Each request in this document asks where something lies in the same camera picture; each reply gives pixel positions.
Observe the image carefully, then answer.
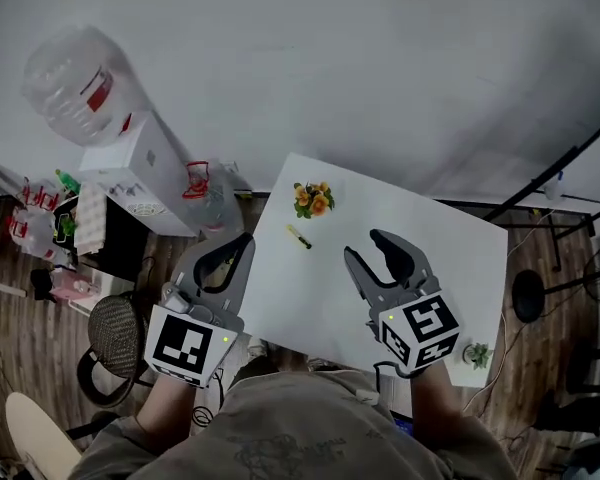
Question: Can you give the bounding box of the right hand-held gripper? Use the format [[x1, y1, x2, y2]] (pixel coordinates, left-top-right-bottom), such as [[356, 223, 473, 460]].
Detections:
[[343, 228, 461, 375]]

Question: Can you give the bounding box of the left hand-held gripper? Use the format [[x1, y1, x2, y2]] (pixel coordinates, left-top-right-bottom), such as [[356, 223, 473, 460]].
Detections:
[[143, 232, 257, 389]]

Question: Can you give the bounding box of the yellow black utility knife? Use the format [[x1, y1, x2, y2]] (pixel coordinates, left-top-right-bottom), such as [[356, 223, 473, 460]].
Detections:
[[286, 224, 313, 251]]

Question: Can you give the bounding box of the person's right forearm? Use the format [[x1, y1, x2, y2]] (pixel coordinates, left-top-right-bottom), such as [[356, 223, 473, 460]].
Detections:
[[408, 359, 464, 450]]

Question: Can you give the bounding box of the person's left forearm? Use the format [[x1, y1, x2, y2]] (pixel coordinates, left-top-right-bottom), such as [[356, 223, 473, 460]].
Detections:
[[133, 367, 199, 456]]

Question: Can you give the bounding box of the orange flower pot plant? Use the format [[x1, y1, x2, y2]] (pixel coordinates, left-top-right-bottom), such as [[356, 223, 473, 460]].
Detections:
[[292, 181, 336, 220]]

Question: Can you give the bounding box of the white water dispenser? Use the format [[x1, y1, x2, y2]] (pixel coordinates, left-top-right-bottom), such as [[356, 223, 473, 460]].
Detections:
[[77, 109, 201, 238]]

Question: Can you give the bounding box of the black woven round chair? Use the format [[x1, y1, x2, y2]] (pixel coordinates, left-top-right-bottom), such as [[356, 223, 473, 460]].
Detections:
[[75, 290, 152, 409]]

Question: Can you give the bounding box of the small green succulent pot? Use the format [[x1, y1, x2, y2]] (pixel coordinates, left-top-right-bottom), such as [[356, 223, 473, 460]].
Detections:
[[462, 342, 494, 371]]

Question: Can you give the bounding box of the white egg carton stack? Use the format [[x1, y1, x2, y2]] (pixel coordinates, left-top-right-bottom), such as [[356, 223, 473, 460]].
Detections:
[[73, 182, 107, 256]]

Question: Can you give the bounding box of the pink box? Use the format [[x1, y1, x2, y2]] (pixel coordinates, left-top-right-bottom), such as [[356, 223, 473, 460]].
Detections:
[[49, 267, 101, 305]]

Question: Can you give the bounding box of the black round stand base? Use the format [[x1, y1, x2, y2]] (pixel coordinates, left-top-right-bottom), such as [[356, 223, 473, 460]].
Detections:
[[510, 268, 546, 324]]

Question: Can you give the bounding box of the green plastic bottle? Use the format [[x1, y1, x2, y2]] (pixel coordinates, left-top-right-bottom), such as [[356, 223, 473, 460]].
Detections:
[[54, 168, 82, 195]]

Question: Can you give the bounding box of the person's olive printed shirt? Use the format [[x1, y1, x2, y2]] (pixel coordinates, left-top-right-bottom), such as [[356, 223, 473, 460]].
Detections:
[[67, 368, 520, 480]]

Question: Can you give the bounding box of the clear water jug red label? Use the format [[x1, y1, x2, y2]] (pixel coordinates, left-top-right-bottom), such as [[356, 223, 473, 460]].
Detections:
[[20, 25, 146, 147]]

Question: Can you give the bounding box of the beige round stool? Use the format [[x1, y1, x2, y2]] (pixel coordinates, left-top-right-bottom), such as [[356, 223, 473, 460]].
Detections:
[[4, 391, 83, 480]]

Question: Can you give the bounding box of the empty water jug red handle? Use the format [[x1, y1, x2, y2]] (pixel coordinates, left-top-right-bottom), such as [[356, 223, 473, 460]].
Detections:
[[181, 159, 245, 236]]

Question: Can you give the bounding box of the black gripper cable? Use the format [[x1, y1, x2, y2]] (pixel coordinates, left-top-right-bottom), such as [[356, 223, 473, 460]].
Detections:
[[372, 360, 414, 405]]

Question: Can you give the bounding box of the white cable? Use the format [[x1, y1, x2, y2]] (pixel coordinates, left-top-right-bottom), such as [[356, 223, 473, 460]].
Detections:
[[461, 207, 556, 414]]

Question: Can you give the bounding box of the black metal rack frame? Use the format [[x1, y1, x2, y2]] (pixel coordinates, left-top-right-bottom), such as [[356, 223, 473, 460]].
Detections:
[[481, 109, 600, 273]]

